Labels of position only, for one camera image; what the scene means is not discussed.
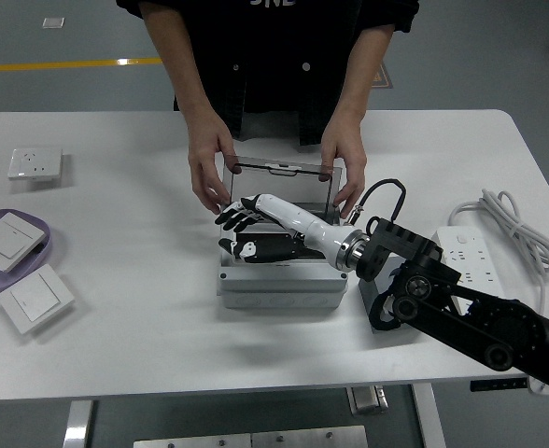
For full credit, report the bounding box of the person's left hand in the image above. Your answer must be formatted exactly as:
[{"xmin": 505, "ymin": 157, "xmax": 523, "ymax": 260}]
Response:
[{"xmin": 319, "ymin": 125, "xmax": 368, "ymax": 220}]

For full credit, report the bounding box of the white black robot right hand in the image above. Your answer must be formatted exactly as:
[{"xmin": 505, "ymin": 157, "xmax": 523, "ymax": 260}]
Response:
[{"xmin": 214, "ymin": 193, "xmax": 356, "ymax": 272}]

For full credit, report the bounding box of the person's right hand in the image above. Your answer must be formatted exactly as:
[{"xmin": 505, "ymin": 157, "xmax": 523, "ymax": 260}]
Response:
[{"xmin": 187, "ymin": 122, "xmax": 238, "ymax": 217}]

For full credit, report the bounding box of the grey electrical box clear lid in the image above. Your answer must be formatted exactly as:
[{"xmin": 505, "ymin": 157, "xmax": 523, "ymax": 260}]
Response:
[{"xmin": 216, "ymin": 156, "xmax": 350, "ymax": 310}]

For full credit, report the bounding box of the grey cube with round hole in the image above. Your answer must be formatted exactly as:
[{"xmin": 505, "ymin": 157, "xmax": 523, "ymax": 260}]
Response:
[{"xmin": 358, "ymin": 255, "xmax": 428, "ymax": 334}]

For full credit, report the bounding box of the person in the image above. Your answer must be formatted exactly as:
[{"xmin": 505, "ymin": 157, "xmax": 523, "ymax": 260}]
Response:
[{"xmin": 115, "ymin": 0, "xmax": 420, "ymax": 147}]

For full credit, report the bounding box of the white power strip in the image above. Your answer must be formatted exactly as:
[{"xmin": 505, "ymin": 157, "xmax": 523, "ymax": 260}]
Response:
[{"xmin": 430, "ymin": 226, "xmax": 508, "ymax": 299}]

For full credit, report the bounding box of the white table leg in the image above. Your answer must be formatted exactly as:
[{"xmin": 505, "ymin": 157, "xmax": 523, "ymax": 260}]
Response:
[{"xmin": 409, "ymin": 383, "xmax": 447, "ymax": 448}]

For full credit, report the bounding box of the black table control panel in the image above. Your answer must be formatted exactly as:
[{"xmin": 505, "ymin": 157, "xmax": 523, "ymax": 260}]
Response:
[{"xmin": 470, "ymin": 378, "xmax": 529, "ymax": 392}]

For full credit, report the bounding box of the white wall socket panel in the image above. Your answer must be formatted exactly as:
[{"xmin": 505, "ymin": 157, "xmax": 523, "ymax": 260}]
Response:
[{"xmin": 7, "ymin": 147, "xmax": 64, "ymax": 181}]

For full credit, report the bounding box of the grey power strip cord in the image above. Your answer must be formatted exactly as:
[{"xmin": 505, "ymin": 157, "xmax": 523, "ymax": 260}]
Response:
[{"xmin": 447, "ymin": 189, "xmax": 549, "ymax": 398}]

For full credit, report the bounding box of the grey table bracket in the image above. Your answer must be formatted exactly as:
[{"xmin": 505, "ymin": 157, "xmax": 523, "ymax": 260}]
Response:
[{"xmin": 346, "ymin": 385, "xmax": 388, "ymax": 416}]

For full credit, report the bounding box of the white wall switch panel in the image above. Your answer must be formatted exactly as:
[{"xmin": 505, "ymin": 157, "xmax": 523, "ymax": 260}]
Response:
[
  {"xmin": 0, "ymin": 264, "xmax": 77, "ymax": 335},
  {"xmin": 0, "ymin": 210, "xmax": 47, "ymax": 274}
]

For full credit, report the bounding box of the metal base plate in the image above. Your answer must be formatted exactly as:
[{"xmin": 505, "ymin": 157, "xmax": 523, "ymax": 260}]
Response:
[{"xmin": 133, "ymin": 425, "xmax": 370, "ymax": 448}]

